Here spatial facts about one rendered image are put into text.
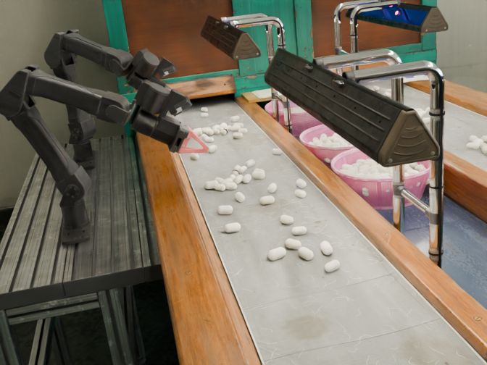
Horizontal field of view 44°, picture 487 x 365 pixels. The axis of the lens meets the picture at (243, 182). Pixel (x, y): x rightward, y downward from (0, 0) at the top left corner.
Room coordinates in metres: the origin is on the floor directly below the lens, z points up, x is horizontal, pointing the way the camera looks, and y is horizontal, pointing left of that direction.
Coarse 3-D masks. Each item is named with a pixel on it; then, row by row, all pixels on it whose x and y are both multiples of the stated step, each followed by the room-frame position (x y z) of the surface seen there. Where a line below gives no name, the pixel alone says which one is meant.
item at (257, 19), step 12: (216, 24) 2.05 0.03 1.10; (228, 24) 1.92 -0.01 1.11; (240, 24) 1.90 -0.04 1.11; (252, 24) 1.91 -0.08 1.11; (264, 24) 1.92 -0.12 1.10; (276, 24) 1.93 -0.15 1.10; (276, 96) 2.04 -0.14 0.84; (276, 108) 2.07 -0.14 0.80; (288, 108) 1.93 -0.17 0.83; (276, 120) 2.07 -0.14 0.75; (288, 120) 1.92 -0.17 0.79; (288, 132) 1.92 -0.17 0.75
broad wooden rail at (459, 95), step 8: (416, 80) 2.39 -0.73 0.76; (424, 80) 2.38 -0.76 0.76; (416, 88) 2.34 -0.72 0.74; (424, 88) 2.28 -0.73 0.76; (448, 88) 2.20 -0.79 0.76; (456, 88) 2.19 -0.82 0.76; (464, 88) 2.18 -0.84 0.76; (448, 96) 2.11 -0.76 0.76; (456, 96) 2.08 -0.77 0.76; (464, 96) 2.06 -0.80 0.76; (472, 96) 2.05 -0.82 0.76; (480, 96) 2.04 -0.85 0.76; (456, 104) 2.05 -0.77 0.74; (464, 104) 2.00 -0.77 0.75; (472, 104) 1.96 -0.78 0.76; (480, 104) 1.94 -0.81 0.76; (480, 112) 1.91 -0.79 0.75
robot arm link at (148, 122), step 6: (138, 108) 1.49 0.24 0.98; (138, 114) 1.48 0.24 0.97; (144, 114) 1.48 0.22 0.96; (150, 114) 1.49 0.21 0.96; (132, 120) 1.49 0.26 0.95; (138, 120) 1.47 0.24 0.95; (144, 120) 1.47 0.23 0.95; (150, 120) 1.48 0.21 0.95; (156, 120) 1.48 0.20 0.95; (132, 126) 1.48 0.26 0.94; (138, 126) 1.47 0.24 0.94; (144, 126) 1.47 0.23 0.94; (150, 126) 1.47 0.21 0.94; (138, 132) 1.48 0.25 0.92; (144, 132) 1.48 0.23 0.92; (150, 132) 1.47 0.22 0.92
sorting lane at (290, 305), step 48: (192, 144) 1.93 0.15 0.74; (240, 144) 1.87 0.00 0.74; (288, 192) 1.42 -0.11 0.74; (240, 240) 1.18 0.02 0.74; (336, 240) 1.13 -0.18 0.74; (240, 288) 0.98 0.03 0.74; (288, 288) 0.96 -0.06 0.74; (336, 288) 0.94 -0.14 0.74; (384, 288) 0.92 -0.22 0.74; (288, 336) 0.82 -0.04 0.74; (336, 336) 0.80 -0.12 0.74; (384, 336) 0.79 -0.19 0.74; (432, 336) 0.77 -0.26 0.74
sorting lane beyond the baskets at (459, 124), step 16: (384, 80) 2.57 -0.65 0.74; (416, 96) 2.23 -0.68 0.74; (448, 112) 1.97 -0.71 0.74; (464, 112) 1.95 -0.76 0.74; (448, 128) 1.80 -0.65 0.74; (464, 128) 1.78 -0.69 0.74; (480, 128) 1.76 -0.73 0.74; (448, 144) 1.65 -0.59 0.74; (464, 144) 1.64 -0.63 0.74; (480, 160) 1.49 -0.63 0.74
